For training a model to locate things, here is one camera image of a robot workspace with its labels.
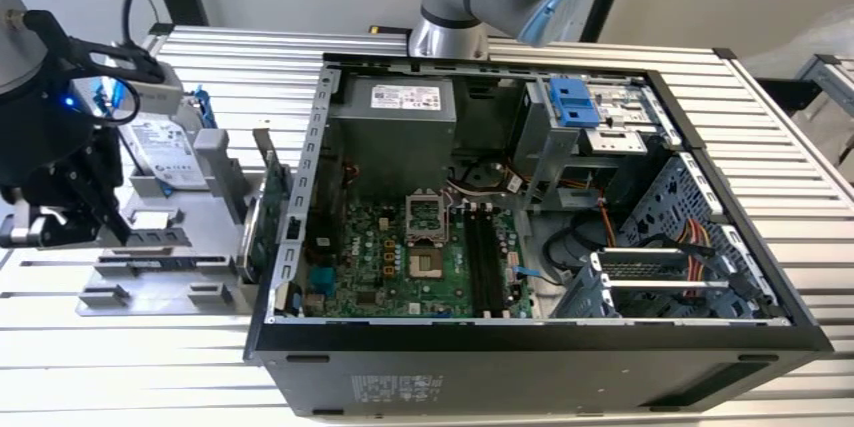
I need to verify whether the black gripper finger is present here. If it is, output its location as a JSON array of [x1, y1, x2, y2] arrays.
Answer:
[[0, 186, 102, 251], [66, 126, 134, 247]]

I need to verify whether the RAM stick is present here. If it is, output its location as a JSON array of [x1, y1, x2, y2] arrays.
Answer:
[[99, 257, 233, 271], [99, 227, 195, 249]]

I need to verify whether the black RAM slot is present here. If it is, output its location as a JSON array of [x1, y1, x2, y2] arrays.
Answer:
[[481, 201, 514, 319], [465, 201, 495, 319]]

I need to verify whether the silver CPU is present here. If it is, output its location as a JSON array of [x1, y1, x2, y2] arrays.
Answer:
[[131, 210, 170, 231]]

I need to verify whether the hard disk in blue carrier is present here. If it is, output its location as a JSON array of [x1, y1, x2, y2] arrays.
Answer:
[[116, 85, 215, 196]]

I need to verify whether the grey parts rack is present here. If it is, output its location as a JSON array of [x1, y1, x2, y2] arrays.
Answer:
[[74, 126, 295, 318]]

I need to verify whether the green graphics card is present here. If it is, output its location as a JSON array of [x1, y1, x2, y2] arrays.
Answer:
[[239, 127, 295, 284]]

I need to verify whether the black case fan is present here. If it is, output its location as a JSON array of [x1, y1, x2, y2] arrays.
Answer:
[[313, 144, 353, 238]]

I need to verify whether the grey power supply unit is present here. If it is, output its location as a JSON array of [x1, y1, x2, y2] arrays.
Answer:
[[330, 73, 459, 198]]

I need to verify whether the green motherboard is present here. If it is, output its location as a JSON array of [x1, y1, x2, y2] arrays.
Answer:
[[303, 196, 539, 321]]

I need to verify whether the metal socket cover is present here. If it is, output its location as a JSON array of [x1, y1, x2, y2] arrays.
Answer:
[[405, 188, 447, 247]]

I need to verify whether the CPU socket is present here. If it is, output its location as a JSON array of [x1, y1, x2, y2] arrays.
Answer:
[[407, 245, 447, 282]]

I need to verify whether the round black speaker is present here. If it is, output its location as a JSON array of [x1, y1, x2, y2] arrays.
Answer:
[[463, 160, 513, 188]]

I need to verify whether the black PC case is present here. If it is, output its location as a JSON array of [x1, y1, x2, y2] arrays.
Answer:
[[243, 49, 836, 418]]

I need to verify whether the blue drive bay latch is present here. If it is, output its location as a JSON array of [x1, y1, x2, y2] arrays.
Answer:
[[547, 75, 597, 129]]

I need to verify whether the silver drive cage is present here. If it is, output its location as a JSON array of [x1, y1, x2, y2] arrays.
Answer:
[[513, 74, 669, 211]]

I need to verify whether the silver disk bay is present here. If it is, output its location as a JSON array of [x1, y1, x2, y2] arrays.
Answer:
[[550, 245, 786, 321]]

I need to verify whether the metal side table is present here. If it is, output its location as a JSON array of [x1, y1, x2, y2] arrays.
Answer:
[[790, 53, 854, 178]]

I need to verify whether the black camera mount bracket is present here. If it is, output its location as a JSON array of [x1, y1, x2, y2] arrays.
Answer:
[[23, 9, 167, 84]]

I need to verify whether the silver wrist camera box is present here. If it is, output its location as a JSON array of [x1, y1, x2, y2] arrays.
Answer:
[[70, 62, 187, 114]]

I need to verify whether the wire locking lever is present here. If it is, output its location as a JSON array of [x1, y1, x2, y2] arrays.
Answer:
[[442, 190, 455, 248]]

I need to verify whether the white and yellow wire bundle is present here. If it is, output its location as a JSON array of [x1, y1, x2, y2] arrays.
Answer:
[[445, 177, 529, 198]]

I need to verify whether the black data cable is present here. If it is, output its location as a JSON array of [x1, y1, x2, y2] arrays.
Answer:
[[543, 224, 606, 288]]

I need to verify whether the thin orange wire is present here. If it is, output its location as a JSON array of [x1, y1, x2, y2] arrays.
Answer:
[[597, 199, 620, 248]]

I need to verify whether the orange yellow red wire bundle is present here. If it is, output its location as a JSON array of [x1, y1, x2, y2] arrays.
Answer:
[[670, 216, 720, 298]]

